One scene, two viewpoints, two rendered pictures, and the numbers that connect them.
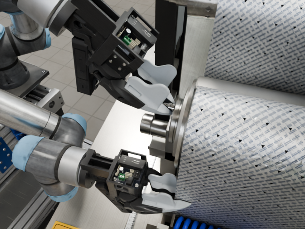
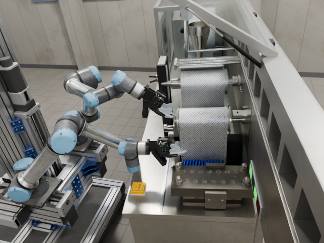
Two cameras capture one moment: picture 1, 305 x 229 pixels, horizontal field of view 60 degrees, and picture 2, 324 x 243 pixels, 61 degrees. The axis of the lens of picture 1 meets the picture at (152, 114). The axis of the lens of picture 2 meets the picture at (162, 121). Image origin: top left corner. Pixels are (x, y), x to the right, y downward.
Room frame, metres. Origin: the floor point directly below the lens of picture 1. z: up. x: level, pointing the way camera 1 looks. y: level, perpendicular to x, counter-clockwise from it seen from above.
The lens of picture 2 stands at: (-0.89, 0.17, 2.06)
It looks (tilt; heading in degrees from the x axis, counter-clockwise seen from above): 34 degrees down; 353
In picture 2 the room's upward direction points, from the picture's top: 7 degrees counter-clockwise
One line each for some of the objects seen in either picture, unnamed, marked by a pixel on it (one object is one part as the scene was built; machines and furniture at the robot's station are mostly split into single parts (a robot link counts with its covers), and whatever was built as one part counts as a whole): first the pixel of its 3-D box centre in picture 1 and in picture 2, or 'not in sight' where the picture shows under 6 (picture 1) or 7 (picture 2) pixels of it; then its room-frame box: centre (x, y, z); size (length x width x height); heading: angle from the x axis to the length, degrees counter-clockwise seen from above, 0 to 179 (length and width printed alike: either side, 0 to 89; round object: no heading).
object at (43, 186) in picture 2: not in sight; (33, 183); (0.44, 0.84, 0.87); 0.15 x 0.15 x 0.10
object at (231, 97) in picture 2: not in sight; (228, 71); (1.20, -0.70, 1.02); 2.24 x 0.04 x 0.24; 163
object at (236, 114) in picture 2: not in sight; (238, 113); (0.19, -0.34, 1.28); 0.06 x 0.05 x 0.02; 73
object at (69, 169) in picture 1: (79, 165); (143, 147); (0.27, 0.15, 1.11); 0.08 x 0.05 x 0.08; 163
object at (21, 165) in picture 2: not in sight; (26, 170); (0.43, 0.84, 0.98); 0.13 x 0.12 x 0.14; 179
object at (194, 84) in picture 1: (186, 122); (179, 120); (0.27, -0.06, 1.25); 0.15 x 0.01 x 0.15; 163
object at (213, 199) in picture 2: not in sight; (215, 199); (-0.04, -0.14, 0.97); 0.10 x 0.03 x 0.11; 73
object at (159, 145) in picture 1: (163, 161); (174, 145); (0.32, -0.03, 1.05); 0.06 x 0.05 x 0.31; 73
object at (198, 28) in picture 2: not in sight; (199, 28); (0.93, -0.37, 1.50); 0.14 x 0.14 x 0.06
